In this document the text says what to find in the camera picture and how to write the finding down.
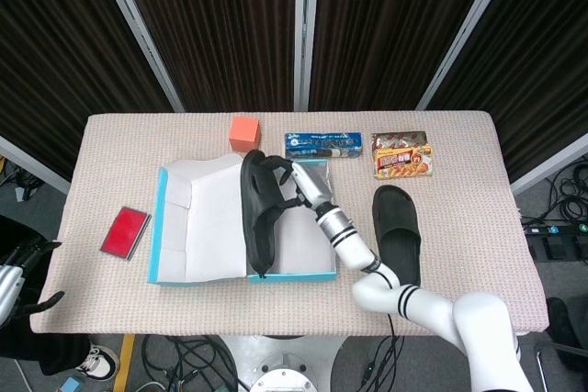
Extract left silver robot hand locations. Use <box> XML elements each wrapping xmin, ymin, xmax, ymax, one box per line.
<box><xmin>0</xmin><ymin>239</ymin><xmax>66</xmax><ymax>325</ymax></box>

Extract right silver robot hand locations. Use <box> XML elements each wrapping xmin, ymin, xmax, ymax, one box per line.
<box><xmin>260</xmin><ymin>154</ymin><xmax>336</xmax><ymax>214</ymax></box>

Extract black slipper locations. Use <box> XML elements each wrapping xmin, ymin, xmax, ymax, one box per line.
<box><xmin>240</xmin><ymin>150</ymin><xmax>300</xmax><ymax>279</ymax></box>
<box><xmin>371</xmin><ymin>184</ymin><xmax>423</xmax><ymax>287</ymax></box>

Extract blue snack packet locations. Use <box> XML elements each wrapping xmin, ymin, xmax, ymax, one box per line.
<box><xmin>283</xmin><ymin>131</ymin><xmax>362</xmax><ymax>160</ymax></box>

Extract orange cube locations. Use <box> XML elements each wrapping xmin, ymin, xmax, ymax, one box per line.
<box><xmin>228</xmin><ymin>116</ymin><xmax>262</xmax><ymax>153</ymax></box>

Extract yellow curry box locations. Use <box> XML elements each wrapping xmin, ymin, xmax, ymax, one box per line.
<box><xmin>374</xmin><ymin>144</ymin><xmax>435</xmax><ymax>181</ymax></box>

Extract light blue shoe box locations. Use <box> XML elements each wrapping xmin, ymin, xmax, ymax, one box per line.
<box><xmin>145</xmin><ymin>152</ymin><xmax>339</xmax><ymax>288</ymax></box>

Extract person black trousers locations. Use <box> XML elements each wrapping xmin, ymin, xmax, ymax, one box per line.
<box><xmin>0</xmin><ymin>215</ymin><xmax>92</xmax><ymax>377</ymax></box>

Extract brown foil packet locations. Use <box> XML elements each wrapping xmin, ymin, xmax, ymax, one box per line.
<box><xmin>370</xmin><ymin>129</ymin><xmax>431</xmax><ymax>151</ymax></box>

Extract white black sneaker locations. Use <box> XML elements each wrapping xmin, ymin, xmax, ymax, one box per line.
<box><xmin>74</xmin><ymin>342</ymin><xmax>120</xmax><ymax>383</ymax></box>

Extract red flat case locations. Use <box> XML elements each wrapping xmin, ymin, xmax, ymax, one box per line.
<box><xmin>99</xmin><ymin>206</ymin><xmax>153</xmax><ymax>261</ymax></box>

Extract beige woven tablecloth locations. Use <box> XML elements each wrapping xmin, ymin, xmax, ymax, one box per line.
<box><xmin>29</xmin><ymin>110</ymin><xmax>550</xmax><ymax>337</ymax></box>

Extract dark brown curtain panel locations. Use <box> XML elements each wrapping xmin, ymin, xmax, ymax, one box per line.
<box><xmin>0</xmin><ymin>0</ymin><xmax>174</xmax><ymax>182</ymax></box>
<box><xmin>112</xmin><ymin>0</ymin><xmax>300</xmax><ymax>113</ymax></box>
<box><xmin>308</xmin><ymin>0</ymin><xmax>502</xmax><ymax>112</ymax></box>
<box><xmin>429</xmin><ymin>0</ymin><xmax>588</xmax><ymax>182</ymax></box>

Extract floor cable clutter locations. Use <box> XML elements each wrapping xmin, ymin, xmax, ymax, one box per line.
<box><xmin>0</xmin><ymin>152</ymin><xmax>45</xmax><ymax>203</ymax></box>

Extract aluminium partition base rail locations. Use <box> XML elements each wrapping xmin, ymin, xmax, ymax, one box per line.
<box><xmin>0</xmin><ymin>134</ymin><xmax>73</xmax><ymax>196</ymax></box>
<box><xmin>509</xmin><ymin>132</ymin><xmax>588</xmax><ymax>196</ymax></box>

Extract aluminium partition post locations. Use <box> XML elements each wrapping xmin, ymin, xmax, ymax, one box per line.
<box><xmin>293</xmin><ymin>0</ymin><xmax>322</xmax><ymax>112</ymax></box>
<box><xmin>90</xmin><ymin>0</ymin><xmax>186</xmax><ymax>114</ymax></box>
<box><xmin>415</xmin><ymin>0</ymin><xmax>528</xmax><ymax>112</ymax></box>

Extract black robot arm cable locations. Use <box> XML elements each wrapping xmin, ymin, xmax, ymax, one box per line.
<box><xmin>360</xmin><ymin>312</ymin><xmax>405</xmax><ymax>386</ymax></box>

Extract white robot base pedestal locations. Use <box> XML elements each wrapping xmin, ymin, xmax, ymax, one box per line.
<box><xmin>220</xmin><ymin>334</ymin><xmax>350</xmax><ymax>392</ymax></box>

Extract black floor cable bundle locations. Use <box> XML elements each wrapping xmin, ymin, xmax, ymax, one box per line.
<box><xmin>140</xmin><ymin>334</ymin><xmax>240</xmax><ymax>392</ymax></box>

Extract black tangled cable bundle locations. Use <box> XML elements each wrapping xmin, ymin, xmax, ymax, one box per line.
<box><xmin>541</xmin><ymin>164</ymin><xmax>588</xmax><ymax>228</ymax></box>

